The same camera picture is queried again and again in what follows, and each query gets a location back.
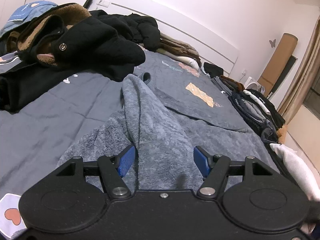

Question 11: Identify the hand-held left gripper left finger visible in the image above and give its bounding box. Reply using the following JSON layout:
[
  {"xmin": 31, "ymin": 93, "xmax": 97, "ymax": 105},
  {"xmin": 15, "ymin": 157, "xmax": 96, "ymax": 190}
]
[{"xmin": 55, "ymin": 145, "xmax": 136, "ymax": 200}]

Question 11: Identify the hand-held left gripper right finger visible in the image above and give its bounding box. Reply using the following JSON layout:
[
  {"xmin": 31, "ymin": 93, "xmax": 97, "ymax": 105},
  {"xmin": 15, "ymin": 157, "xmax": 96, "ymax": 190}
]
[{"xmin": 194, "ymin": 145, "xmax": 274, "ymax": 199}]

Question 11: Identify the grey fleece garment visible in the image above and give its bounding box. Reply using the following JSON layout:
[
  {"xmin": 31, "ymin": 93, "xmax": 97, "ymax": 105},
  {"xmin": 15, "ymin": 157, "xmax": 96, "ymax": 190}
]
[{"xmin": 57, "ymin": 72, "xmax": 280, "ymax": 190}]

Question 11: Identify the stack of folded clothes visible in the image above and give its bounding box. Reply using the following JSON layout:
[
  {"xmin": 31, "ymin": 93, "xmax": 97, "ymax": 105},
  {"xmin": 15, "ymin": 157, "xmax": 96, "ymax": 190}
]
[{"xmin": 204, "ymin": 62, "xmax": 287, "ymax": 140}]

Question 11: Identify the woven straw cushion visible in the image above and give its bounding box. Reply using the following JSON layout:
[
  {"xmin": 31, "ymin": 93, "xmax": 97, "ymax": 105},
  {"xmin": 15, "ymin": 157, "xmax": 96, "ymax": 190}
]
[{"xmin": 277, "ymin": 126, "xmax": 288, "ymax": 143}]

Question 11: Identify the white box fan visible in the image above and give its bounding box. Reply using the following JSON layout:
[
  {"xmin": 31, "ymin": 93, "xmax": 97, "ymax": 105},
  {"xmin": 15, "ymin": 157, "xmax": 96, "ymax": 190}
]
[{"xmin": 244, "ymin": 76, "xmax": 265, "ymax": 95}]

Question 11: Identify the white folded garment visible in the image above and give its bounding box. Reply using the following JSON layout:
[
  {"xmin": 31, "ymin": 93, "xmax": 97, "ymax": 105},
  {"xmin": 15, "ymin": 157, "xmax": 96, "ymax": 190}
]
[{"xmin": 269, "ymin": 142, "xmax": 318, "ymax": 202}]

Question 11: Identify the dark grey printed quilt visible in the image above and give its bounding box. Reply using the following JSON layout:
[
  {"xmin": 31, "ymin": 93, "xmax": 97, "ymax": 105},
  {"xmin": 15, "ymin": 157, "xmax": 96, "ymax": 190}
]
[{"xmin": 0, "ymin": 50, "xmax": 275, "ymax": 238}]

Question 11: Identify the white pillow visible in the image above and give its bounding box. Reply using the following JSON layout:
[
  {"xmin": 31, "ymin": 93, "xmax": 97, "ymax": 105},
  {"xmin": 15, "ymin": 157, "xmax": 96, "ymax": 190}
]
[{"xmin": 176, "ymin": 55, "xmax": 200, "ymax": 72}]

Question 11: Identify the white bed headboard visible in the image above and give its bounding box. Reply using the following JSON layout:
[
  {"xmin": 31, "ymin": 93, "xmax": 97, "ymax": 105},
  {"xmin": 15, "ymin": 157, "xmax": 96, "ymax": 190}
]
[{"xmin": 110, "ymin": 0, "xmax": 239, "ymax": 75}]

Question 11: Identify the brown folded quilt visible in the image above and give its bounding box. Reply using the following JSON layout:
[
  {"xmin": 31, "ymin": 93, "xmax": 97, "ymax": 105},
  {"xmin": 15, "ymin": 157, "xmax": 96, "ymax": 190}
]
[{"xmin": 157, "ymin": 32, "xmax": 200, "ymax": 65}]

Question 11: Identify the black jacket brown fleece lining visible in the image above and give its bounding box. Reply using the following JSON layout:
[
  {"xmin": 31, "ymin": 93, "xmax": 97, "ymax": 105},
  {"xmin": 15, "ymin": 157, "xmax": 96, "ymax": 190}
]
[{"xmin": 6, "ymin": 4, "xmax": 147, "ymax": 82}]

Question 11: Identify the beige curtain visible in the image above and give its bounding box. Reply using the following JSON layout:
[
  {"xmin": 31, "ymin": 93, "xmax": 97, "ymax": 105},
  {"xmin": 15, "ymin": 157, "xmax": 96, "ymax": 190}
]
[{"xmin": 276, "ymin": 15, "xmax": 320, "ymax": 125}]

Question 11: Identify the tall cardboard roll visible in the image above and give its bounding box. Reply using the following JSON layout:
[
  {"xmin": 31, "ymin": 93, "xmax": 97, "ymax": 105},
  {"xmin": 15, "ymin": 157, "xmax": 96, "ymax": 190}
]
[{"xmin": 257, "ymin": 33, "xmax": 298, "ymax": 98}]

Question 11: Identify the dark window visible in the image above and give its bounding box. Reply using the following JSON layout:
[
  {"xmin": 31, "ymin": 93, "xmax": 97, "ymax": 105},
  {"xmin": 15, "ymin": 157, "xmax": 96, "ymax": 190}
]
[{"xmin": 301, "ymin": 80, "xmax": 320, "ymax": 120}]

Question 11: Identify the black puffer coat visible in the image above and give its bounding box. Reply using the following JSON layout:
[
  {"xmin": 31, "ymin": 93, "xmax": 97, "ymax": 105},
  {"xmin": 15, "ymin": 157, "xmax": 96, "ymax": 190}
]
[{"xmin": 90, "ymin": 9, "xmax": 162, "ymax": 53}]

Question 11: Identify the blue printed cloth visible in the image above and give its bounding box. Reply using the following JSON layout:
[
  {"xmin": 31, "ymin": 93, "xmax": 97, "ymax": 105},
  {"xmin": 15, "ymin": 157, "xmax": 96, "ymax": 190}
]
[{"xmin": 0, "ymin": 1, "xmax": 59, "ymax": 38}]

